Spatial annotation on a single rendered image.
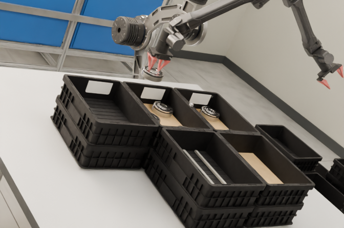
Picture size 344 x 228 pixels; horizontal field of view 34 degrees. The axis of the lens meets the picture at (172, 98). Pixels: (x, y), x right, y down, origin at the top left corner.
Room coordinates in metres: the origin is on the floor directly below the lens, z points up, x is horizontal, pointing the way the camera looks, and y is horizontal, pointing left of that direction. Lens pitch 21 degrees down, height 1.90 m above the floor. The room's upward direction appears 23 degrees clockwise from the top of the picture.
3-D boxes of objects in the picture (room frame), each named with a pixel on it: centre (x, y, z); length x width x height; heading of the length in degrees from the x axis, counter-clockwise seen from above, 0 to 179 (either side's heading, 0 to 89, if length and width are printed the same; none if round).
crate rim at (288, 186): (2.26, -0.48, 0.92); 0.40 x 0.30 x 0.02; 39
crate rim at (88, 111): (2.19, 0.24, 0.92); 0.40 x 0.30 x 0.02; 39
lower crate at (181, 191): (2.07, -0.24, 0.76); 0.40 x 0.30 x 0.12; 39
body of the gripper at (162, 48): (2.42, 0.13, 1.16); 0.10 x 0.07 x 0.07; 129
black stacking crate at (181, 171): (2.07, -0.24, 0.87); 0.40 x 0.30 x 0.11; 39
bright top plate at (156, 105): (2.51, 0.02, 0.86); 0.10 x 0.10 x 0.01
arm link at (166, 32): (2.41, 0.13, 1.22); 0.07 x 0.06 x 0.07; 42
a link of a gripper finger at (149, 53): (2.42, 0.14, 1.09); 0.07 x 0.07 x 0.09; 38
